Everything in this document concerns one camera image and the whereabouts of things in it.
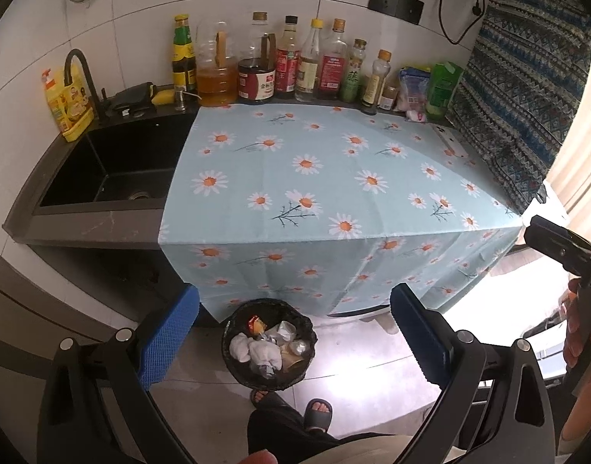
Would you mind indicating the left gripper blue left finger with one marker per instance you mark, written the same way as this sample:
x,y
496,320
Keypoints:
x,y
162,333

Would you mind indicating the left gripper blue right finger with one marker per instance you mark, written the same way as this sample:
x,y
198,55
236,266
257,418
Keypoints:
x,y
426,332

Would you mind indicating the white tissue wad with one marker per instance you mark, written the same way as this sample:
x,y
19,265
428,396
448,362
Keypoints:
x,y
262,353

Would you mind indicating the black trash bin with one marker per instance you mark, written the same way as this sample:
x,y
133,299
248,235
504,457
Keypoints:
x,y
283,325

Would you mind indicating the black kitchen sink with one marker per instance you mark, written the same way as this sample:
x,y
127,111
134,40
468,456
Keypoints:
x,y
107,189

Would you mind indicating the black kitchen faucet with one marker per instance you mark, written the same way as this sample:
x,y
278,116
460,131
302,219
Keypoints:
x,y
98,104

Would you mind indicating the person's right hand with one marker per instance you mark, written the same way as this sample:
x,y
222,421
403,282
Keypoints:
x,y
573,343

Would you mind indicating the person's left hand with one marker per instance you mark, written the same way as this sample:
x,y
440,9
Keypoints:
x,y
260,457

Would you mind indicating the black sandal foot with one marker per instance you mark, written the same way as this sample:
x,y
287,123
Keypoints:
x,y
318,415

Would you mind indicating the daisy print blue tablecloth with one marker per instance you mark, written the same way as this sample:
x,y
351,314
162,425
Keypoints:
x,y
328,209

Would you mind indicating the patterned blue curtain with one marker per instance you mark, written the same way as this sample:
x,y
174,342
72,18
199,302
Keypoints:
x,y
521,90

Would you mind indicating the green carton box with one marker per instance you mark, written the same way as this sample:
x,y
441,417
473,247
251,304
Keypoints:
x,y
442,83

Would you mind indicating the clear snack bag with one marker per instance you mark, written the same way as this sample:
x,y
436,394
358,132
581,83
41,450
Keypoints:
x,y
413,88

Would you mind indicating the black yellow sponge brush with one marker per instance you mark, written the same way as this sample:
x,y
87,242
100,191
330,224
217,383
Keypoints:
x,y
140,98

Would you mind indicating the yellow dish soap pouch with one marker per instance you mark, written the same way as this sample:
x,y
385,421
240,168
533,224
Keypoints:
x,y
69,105

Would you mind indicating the metal soap dispenser pump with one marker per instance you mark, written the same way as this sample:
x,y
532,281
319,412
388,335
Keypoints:
x,y
181,95

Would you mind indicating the green label pepper oil bottle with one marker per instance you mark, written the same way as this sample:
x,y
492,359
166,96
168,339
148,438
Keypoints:
x,y
351,80

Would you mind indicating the small yellow cap oil bottle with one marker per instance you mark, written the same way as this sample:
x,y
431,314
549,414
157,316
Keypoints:
x,y
380,69

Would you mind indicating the clear vinegar bottle yellow cap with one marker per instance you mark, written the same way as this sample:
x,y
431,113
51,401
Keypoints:
x,y
308,62

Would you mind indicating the red label clear bottle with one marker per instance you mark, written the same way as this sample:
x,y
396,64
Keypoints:
x,y
332,61

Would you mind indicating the green label yellow cap bottle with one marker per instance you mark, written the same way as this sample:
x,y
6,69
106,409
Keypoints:
x,y
183,59

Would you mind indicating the dark soy sauce jug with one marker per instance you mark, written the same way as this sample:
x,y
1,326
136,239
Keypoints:
x,y
256,66

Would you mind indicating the large cooking oil jug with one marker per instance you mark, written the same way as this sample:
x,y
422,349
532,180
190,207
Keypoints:
x,y
217,63

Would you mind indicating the red label sauce bottle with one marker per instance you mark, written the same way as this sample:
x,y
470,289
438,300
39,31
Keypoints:
x,y
287,53

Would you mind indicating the black wall socket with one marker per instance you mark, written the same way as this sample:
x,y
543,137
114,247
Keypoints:
x,y
409,11

